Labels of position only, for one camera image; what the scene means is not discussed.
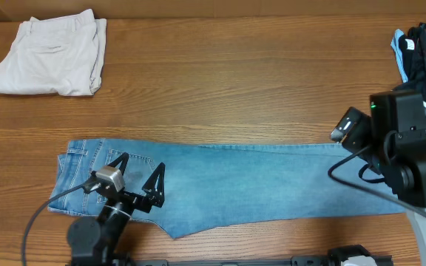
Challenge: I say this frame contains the blue denim jeans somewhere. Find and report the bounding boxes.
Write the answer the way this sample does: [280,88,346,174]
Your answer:
[49,139,402,238]

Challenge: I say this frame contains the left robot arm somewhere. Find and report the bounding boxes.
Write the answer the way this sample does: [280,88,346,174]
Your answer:
[67,153,165,266]

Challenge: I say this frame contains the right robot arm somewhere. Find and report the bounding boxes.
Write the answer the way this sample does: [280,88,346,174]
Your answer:
[331,90,426,265]

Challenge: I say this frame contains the folded beige trousers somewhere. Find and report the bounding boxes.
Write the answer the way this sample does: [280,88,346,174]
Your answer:
[0,9,107,96]

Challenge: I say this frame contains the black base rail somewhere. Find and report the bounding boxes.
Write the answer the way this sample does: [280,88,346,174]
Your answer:
[64,244,395,266]

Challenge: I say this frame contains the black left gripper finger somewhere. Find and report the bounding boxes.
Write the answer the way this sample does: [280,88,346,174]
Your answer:
[107,152,129,176]
[142,163,166,208]

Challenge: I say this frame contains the black left camera cable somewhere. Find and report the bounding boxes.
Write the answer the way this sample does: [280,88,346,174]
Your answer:
[20,183,95,266]

